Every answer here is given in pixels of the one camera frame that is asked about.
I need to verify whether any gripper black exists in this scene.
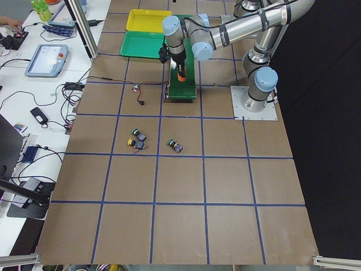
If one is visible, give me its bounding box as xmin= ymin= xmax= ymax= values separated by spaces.
xmin=159 ymin=43 xmax=186 ymax=71

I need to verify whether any orange cylinder with white print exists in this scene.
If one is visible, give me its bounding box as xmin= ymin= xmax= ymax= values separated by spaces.
xmin=177 ymin=65 xmax=186 ymax=82

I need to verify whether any yellow push button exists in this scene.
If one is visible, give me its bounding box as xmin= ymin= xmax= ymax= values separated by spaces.
xmin=127 ymin=138 xmax=144 ymax=150

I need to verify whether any green conveyor belt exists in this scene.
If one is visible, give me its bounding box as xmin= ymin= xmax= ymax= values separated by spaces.
xmin=162 ymin=15 xmax=196 ymax=100

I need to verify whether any green plastic tray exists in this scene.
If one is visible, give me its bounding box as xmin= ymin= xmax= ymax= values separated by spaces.
xmin=120 ymin=31 xmax=164 ymax=59

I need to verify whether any motor controller board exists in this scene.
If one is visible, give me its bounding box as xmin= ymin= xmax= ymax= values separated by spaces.
xmin=132 ymin=84 xmax=140 ymax=93

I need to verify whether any yellow plastic tray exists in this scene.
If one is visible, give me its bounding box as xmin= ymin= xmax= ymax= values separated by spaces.
xmin=126 ymin=9 xmax=173 ymax=33

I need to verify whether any plaid cloth pouch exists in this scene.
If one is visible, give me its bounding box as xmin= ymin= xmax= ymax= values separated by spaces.
xmin=42 ymin=25 xmax=74 ymax=38

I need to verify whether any teach pendant far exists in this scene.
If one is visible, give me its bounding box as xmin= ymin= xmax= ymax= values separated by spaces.
xmin=49 ymin=3 xmax=76 ymax=29

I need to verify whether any teach pendant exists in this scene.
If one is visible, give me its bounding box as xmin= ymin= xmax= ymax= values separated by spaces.
xmin=25 ymin=44 xmax=69 ymax=78
xmin=49 ymin=3 xmax=76 ymax=29

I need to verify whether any teach pendant near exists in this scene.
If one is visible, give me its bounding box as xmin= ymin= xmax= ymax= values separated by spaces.
xmin=25 ymin=44 xmax=69 ymax=78

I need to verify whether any green drink bottle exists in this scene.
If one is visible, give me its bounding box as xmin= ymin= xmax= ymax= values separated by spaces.
xmin=30 ymin=0 xmax=52 ymax=21

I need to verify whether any black power adapter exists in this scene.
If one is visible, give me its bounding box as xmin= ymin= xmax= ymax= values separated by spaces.
xmin=30 ymin=107 xmax=49 ymax=125

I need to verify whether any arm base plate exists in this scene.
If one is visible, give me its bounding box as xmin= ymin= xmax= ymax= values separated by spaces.
xmin=230 ymin=86 xmax=278 ymax=121

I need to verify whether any aluminium frame post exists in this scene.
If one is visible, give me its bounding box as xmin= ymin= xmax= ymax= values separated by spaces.
xmin=64 ymin=0 xmax=99 ymax=59

